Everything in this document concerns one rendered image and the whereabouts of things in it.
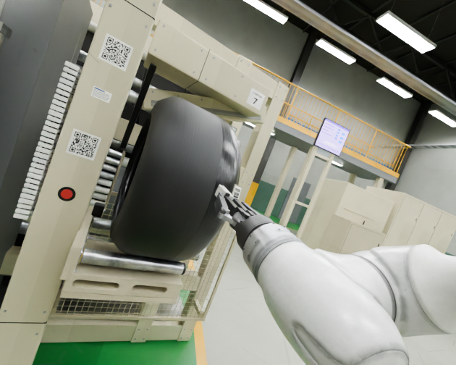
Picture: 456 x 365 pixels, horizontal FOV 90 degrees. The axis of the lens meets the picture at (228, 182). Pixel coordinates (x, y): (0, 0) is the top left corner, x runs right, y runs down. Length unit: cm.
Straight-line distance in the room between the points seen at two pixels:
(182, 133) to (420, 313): 59
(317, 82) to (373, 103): 330
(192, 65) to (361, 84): 1269
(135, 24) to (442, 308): 90
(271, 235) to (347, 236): 473
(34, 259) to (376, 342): 89
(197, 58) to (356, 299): 107
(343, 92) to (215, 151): 1231
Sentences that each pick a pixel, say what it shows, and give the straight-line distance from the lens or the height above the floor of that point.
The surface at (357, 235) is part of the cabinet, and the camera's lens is 522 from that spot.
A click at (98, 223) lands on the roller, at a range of 109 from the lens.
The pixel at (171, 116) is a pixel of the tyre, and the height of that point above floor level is 139.
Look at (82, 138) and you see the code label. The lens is 82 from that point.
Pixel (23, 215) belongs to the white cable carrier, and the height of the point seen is 96.
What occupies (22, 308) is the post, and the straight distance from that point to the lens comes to 104.
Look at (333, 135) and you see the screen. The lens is 485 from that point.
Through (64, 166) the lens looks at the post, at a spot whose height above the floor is 114.
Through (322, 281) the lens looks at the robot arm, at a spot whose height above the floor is 124.
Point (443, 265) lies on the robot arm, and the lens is 38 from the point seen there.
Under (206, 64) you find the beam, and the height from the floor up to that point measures 172.
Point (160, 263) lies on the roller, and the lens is 88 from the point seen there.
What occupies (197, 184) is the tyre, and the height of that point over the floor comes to 124.
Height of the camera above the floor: 131
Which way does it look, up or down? 3 degrees down
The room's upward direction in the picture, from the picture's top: 21 degrees clockwise
